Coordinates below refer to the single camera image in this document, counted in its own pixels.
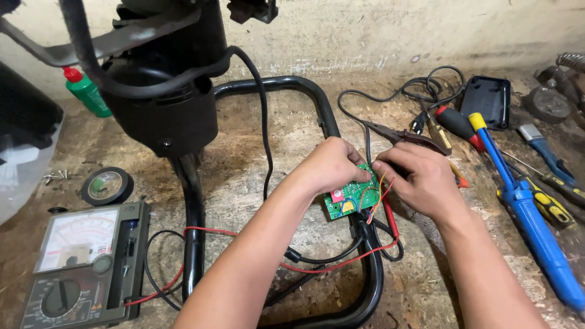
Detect black electrical tape roll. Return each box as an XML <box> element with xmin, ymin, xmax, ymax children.
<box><xmin>81</xmin><ymin>166</ymin><xmax>135</xmax><ymax>207</ymax></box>

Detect blue desoldering pump yellow tip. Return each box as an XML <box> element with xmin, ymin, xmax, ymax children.
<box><xmin>468</xmin><ymin>112</ymin><xmax>585</xmax><ymax>317</ymax></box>

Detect person's right hand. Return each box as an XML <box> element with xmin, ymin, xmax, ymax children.
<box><xmin>372</xmin><ymin>142</ymin><xmax>463</xmax><ymax>221</ymax></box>

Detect person's left hand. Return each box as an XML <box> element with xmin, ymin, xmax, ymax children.
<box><xmin>301</xmin><ymin>136</ymin><xmax>374</xmax><ymax>198</ymax></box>

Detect thin-shaft yellow black screwdriver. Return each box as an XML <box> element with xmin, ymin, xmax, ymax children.
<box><xmin>499</xmin><ymin>149</ymin><xmax>585</xmax><ymax>208</ymax></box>

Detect black fan motor housing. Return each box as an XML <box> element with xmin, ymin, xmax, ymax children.
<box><xmin>58</xmin><ymin>0</ymin><xmax>229</xmax><ymax>159</ymax></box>

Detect coiled soldering iron stand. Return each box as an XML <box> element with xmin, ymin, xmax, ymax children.
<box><xmin>555</xmin><ymin>51</ymin><xmax>585</xmax><ymax>75</ymax></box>

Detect black multimeter probe lead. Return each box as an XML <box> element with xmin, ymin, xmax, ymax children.
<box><xmin>144</xmin><ymin>218</ymin><xmax>405</xmax><ymax>312</ymax></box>

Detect grey analog multimeter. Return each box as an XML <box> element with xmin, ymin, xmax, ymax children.
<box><xmin>20</xmin><ymin>201</ymin><xmax>152</xmax><ymax>329</ymax></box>

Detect green circuit board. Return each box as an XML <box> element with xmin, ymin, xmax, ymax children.
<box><xmin>323</xmin><ymin>163</ymin><xmax>383</xmax><ymax>221</ymax></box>

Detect thin coloured board wires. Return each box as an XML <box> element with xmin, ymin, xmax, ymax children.
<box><xmin>359</xmin><ymin>172</ymin><xmax>396</xmax><ymax>225</ymax></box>

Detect black metal bracket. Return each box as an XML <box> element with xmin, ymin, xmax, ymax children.
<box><xmin>0</xmin><ymin>8</ymin><xmax>204</xmax><ymax>68</ymax></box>

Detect red multimeter probe lead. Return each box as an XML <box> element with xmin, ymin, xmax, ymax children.
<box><xmin>123</xmin><ymin>196</ymin><xmax>401</xmax><ymax>308</ymax></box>

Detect black motor cable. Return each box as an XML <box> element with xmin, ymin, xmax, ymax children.
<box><xmin>59</xmin><ymin>0</ymin><xmax>275</xmax><ymax>202</ymax></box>

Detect black plastic cover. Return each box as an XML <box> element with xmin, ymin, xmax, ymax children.
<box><xmin>459</xmin><ymin>75</ymin><xmax>512</xmax><ymax>132</ymax></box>

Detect round grey metal base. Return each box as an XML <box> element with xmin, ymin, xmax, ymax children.
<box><xmin>522</xmin><ymin>85</ymin><xmax>573</xmax><ymax>125</ymax></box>

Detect small pile of screws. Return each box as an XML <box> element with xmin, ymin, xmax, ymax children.
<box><xmin>43</xmin><ymin>169</ymin><xmax>70</xmax><ymax>185</ymax></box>

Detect green bottle with red cap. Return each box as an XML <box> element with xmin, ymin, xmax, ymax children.
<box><xmin>62</xmin><ymin>67</ymin><xmax>113</xmax><ymax>119</ymax></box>

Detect brown-handled pliers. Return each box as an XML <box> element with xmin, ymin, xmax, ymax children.
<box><xmin>363</xmin><ymin>121</ymin><xmax>453</xmax><ymax>157</ymax></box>

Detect orange-handled tool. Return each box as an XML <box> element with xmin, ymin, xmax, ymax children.
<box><xmin>449</xmin><ymin>161</ymin><xmax>470</xmax><ymax>189</ymax></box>

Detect blue-handled tool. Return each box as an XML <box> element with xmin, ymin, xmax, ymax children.
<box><xmin>517</xmin><ymin>123</ymin><xmax>577</xmax><ymax>186</ymax></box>

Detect red and black screwdriver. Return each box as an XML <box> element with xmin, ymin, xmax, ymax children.
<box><xmin>434</xmin><ymin>105</ymin><xmax>487</xmax><ymax>153</ymax></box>

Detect white plastic bag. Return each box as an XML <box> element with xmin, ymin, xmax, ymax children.
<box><xmin>0</xmin><ymin>60</ymin><xmax>65</xmax><ymax>225</ymax></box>

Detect yellow tester screwdriver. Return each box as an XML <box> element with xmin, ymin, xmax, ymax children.
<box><xmin>425</xmin><ymin>113</ymin><xmax>453</xmax><ymax>157</ymax></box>

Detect black power cable with plug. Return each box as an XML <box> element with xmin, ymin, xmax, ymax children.
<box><xmin>337</xmin><ymin>65</ymin><xmax>466</xmax><ymax>136</ymax></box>

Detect black tubular metal frame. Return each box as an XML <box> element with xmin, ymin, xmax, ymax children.
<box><xmin>168</xmin><ymin>75</ymin><xmax>385</xmax><ymax>329</ymax></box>

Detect yellow and black screwdriver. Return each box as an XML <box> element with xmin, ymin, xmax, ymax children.
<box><xmin>497</xmin><ymin>161</ymin><xmax>578</xmax><ymax>230</ymax></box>

